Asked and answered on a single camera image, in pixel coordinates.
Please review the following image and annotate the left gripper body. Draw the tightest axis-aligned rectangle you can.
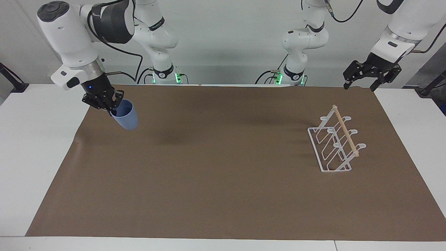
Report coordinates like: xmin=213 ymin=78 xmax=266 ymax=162
xmin=362 ymin=52 xmax=401 ymax=76

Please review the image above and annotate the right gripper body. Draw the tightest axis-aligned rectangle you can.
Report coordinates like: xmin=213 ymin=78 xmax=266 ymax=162
xmin=80 ymin=74 xmax=116 ymax=100

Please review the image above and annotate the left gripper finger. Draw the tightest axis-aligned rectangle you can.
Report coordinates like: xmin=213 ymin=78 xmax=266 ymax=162
xmin=370 ymin=65 xmax=402 ymax=92
xmin=343 ymin=60 xmax=370 ymax=90

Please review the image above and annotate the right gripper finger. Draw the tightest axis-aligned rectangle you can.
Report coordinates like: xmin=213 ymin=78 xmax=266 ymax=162
xmin=82 ymin=92 xmax=106 ymax=111
xmin=105 ymin=90 xmax=125 ymax=116

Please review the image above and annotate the blue cup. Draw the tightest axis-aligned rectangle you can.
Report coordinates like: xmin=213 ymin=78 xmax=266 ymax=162
xmin=110 ymin=99 xmax=139 ymax=131

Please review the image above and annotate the black stand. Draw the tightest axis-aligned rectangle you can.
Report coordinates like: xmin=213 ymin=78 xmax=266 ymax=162
xmin=414 ymin=69 xmax=446 ymax=98
xmin=0 ymin=62 xmax=30 ymax=93

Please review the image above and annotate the black cable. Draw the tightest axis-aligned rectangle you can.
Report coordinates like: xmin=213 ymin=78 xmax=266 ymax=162
xmin=255 ymin=53 xmax=290 ymax=85
xmin=87 ymin=0 xmax=144 ymax=84
xmin=324 ymin=0 xmax=365 ymax=23
xmin=410 ymin=32 xmax=446 ymax=54
xmin=137 ymin=67 xmax=155 ymax=85

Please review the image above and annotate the white wire cup holder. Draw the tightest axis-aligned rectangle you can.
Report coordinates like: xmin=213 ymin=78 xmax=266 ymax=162
xmin=307 ymin=104 xmax=367 ymax=173

